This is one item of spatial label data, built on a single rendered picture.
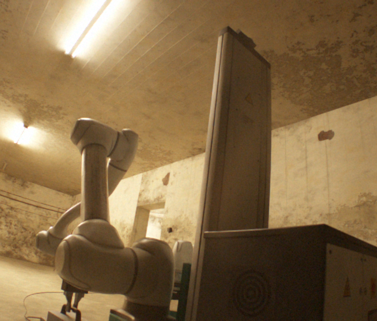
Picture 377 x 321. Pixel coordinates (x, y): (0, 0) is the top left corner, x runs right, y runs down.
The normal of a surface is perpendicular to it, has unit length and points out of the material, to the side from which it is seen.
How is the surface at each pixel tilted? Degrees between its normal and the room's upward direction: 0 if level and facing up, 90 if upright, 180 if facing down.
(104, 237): 56
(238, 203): 90
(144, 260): 65
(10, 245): 90
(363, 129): 90
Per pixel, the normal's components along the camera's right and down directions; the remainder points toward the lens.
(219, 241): -0.72, -0.35
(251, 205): 0.69, -0.21
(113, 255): 0.66, -0.61
